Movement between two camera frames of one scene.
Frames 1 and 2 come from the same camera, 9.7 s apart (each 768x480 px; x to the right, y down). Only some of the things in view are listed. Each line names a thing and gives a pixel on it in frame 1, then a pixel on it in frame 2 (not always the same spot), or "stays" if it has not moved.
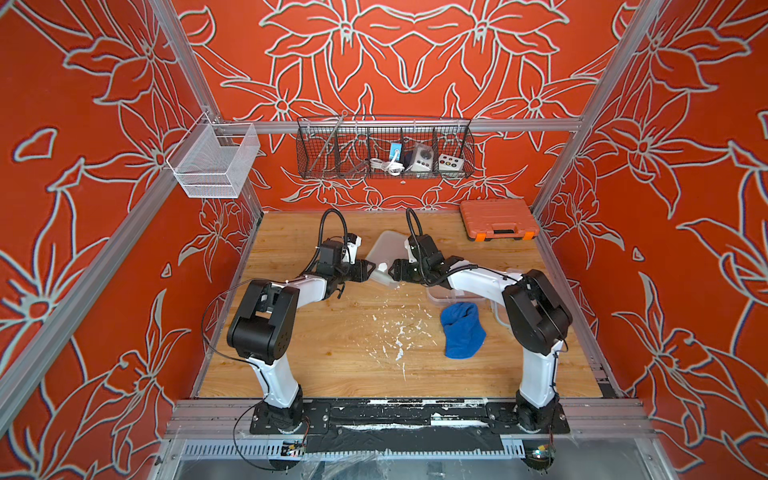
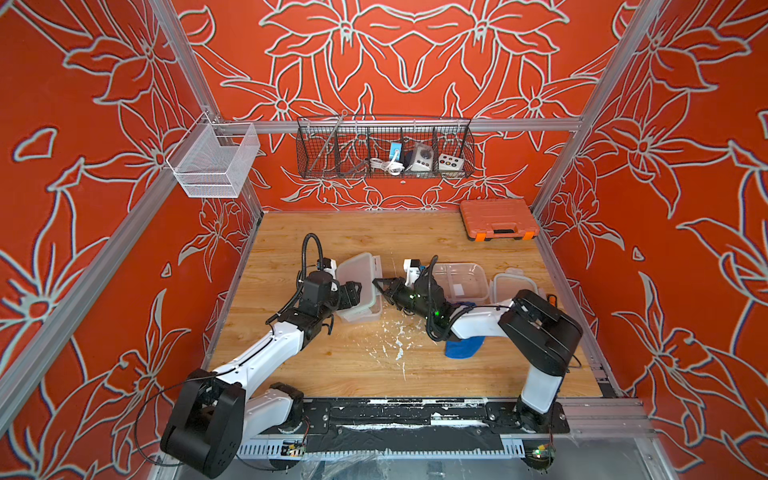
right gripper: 399,270 to 395,288
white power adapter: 424,159 stays
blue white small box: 395,147 stays
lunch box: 387,247 to 362,269
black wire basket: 376,148 stays
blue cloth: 464,335 stays
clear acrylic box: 215,159 stays
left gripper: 360,270 to 347,294
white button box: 450,163 stays
